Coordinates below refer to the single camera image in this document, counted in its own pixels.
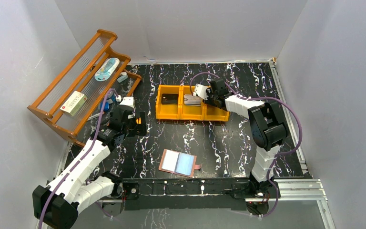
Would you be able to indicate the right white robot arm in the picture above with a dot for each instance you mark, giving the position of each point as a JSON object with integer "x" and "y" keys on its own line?
{"x": 266, "y": 117}

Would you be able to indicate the blue white toothbrush package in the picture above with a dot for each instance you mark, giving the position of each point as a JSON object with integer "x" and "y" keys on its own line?
{"x": 107, "y": 69}

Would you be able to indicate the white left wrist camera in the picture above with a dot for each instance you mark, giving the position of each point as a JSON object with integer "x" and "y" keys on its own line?
{"x": 201, "y": 91}

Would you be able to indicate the orange wooden shelf rack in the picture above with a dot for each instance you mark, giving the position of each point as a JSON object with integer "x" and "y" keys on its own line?
{"x": 78, "y": 76}

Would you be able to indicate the pink leather card holder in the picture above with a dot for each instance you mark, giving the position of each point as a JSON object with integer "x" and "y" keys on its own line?
{"x": 178, "y": 163}

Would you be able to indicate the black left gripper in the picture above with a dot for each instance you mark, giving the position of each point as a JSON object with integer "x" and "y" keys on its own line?
{"x": 135, "y": 124}

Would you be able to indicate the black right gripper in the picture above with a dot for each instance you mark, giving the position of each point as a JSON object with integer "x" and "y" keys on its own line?
{"x": 209, "y": 93}

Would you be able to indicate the blue round cap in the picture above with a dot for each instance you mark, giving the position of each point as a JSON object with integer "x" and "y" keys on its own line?
{"x": 105, "y": 106}

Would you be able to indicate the white green medicine box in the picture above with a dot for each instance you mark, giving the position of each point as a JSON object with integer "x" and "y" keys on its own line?
{"x": 74, "y": 103}

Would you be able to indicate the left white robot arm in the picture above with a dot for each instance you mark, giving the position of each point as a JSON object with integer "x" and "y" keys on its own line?
{"x": 80, "y": 169}

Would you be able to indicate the card stack middle bin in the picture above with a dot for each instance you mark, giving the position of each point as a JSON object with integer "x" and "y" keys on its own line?
{"x": 190, "y": 100}

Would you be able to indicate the blue white tape roll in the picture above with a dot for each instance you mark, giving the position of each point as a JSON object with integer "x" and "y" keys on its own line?
{"x": 111, "y": 97}

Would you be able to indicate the black metal base rail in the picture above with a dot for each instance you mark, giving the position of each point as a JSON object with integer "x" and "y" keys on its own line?
{"x": 183, "y": 192}

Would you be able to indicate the yellow three-compartment bin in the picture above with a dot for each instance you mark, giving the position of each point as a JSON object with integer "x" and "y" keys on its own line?
{"x": 179, "y": 111}

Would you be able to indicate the white orange marker pen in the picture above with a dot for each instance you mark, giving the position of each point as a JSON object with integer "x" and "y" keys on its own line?
{"x": 93, "y": 116}

